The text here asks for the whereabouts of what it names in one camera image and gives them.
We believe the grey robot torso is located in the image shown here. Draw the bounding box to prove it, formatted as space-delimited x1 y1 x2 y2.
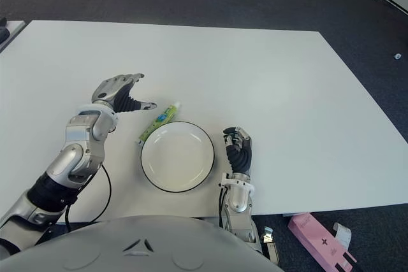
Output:
0 215 284 272

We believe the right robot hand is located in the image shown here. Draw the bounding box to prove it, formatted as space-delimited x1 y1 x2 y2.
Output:
222 127 253 176

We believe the white side table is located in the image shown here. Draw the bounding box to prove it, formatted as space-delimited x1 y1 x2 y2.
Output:
0 20 27 53

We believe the green toothpaste tube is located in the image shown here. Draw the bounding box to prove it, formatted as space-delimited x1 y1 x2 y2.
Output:
137 101 182 145

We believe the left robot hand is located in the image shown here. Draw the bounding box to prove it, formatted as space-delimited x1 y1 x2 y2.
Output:
91 73 157 114

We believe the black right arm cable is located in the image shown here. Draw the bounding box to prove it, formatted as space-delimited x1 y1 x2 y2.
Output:
218 185 229 230

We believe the silver metal bracket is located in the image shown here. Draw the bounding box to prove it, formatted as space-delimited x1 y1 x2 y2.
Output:
261 226 281 266

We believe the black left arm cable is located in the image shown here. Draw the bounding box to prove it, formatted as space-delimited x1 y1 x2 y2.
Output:
65 165 112 231

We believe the white paper tag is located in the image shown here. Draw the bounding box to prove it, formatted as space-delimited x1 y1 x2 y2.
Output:
333 222 353 249

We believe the white plate with black rim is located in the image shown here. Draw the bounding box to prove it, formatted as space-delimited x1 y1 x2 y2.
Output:
140 120 215 194

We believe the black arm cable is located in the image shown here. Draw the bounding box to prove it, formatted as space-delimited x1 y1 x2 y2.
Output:
65 165 112 231
218 185 229 230

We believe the pink cardboard box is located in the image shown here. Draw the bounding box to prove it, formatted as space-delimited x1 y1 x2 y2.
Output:
288 212 358 272

